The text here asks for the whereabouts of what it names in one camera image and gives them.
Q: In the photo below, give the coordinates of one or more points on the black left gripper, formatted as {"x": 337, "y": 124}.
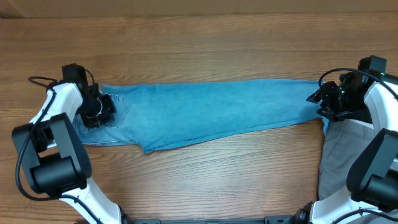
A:
{"x": 108, "y": 109}

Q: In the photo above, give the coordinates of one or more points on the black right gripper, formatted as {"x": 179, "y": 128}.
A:
{"x": 325, "y": 101}

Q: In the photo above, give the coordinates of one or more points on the blue denim jeans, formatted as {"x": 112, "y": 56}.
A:
{"x": 166, "y": 116}

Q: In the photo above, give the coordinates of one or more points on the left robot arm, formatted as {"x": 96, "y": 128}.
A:
{"x": 52, "y": 162}

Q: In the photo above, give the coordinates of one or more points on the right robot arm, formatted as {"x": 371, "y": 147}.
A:
{"x": 380, "y": 98}

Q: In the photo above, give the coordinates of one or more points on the light blue garment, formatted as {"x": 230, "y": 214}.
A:
{"x": 326, "y": 124}

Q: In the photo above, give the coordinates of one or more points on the grey trousers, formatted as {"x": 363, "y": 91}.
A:
{"x": 358, "y": 175}

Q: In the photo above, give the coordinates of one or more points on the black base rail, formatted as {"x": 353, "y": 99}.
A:
{"x": 214, "y": 221}

